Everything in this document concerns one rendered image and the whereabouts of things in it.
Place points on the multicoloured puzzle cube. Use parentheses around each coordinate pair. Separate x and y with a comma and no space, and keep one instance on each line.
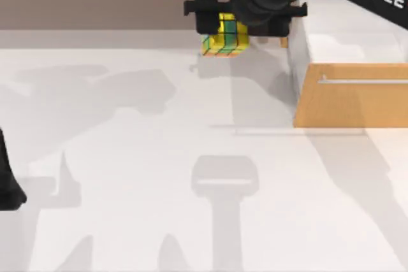
(230,42)

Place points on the pale wooden drawer front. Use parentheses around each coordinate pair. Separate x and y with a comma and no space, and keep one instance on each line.
(350,106)

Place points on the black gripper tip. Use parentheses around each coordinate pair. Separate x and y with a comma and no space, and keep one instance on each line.
(8,186)

